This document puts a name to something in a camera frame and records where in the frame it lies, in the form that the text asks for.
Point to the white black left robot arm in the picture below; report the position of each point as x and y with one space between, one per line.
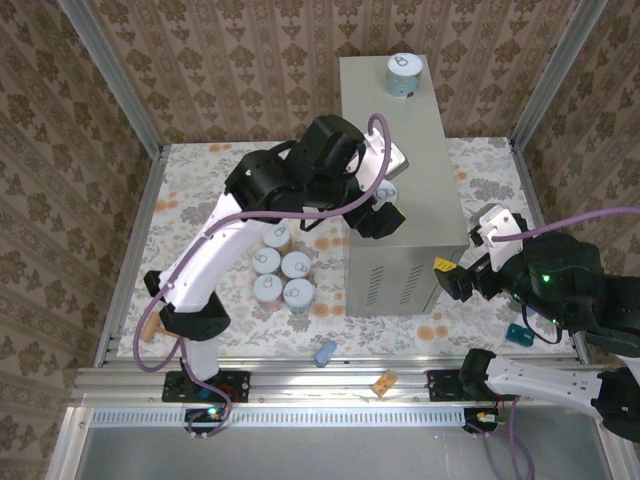
210 260

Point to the aluminium frame post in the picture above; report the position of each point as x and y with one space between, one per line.
556 75
116 75

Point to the blue-grey oval object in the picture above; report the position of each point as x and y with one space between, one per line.
325 352

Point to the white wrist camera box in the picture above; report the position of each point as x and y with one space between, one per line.
497 225
395 160

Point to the aluminium front rail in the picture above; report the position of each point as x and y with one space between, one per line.
300 387

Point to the black mounting plate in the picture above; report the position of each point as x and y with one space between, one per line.
240 385
437 387

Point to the small wooden piece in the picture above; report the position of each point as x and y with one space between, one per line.
152 330

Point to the small orange object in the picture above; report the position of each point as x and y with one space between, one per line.
384 382

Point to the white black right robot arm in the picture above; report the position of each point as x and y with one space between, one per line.
540 385

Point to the white lid food can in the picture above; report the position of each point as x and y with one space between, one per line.
296 265

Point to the pink label food can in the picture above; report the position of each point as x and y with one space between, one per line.
267 290
265 260

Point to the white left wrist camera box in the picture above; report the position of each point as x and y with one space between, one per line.
395 160

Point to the grey metal base panel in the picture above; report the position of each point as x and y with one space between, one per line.
325 455

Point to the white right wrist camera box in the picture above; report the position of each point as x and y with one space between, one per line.
497 225

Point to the light blue label food can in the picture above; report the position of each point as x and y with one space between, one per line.
386 194

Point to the small teal box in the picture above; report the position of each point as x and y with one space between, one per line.
520 334

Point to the small circuit board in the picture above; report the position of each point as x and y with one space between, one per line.
482 417
207 415

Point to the yellow label food can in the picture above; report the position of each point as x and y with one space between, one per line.
277 237

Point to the grey metal counter box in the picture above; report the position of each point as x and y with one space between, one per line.
425 150

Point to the teal label food can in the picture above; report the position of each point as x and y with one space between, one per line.
404 75

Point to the floral tablecloth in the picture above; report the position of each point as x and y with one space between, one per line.
250 330

